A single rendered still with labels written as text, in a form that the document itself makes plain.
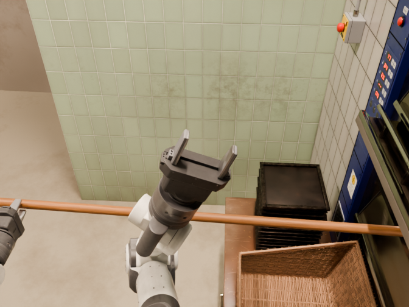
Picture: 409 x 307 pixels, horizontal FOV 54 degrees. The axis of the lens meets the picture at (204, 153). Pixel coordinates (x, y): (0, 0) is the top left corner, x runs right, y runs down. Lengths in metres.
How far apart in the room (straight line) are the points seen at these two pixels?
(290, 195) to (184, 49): 0.98
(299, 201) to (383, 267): 0.44
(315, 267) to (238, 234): 0.41
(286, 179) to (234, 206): 0.41
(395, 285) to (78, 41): 1.87
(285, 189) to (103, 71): 1.23
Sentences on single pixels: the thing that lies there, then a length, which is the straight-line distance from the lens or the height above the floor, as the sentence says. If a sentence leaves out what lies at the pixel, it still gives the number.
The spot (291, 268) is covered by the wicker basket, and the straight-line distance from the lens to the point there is 1.84.
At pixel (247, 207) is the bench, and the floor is 0.58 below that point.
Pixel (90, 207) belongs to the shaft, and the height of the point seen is 1.20.
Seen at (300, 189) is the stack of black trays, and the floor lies 0.90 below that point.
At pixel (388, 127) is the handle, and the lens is 1.27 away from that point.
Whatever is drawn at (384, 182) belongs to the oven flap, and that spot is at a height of 1.40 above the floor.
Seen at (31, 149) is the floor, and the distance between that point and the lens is 3.71.
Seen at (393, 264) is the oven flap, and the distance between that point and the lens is 1.50.
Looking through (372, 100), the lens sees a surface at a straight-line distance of 1.60.
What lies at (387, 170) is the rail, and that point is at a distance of 1.15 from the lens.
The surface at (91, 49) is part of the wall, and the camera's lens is 2.33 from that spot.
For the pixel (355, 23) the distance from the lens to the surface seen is 1.85.
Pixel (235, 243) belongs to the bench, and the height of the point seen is 0.58.
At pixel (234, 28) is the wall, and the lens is 2.16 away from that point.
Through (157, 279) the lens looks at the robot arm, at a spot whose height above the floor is 1.33.
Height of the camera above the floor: 2.13
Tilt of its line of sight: 39 degrees down
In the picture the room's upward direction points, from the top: straight up
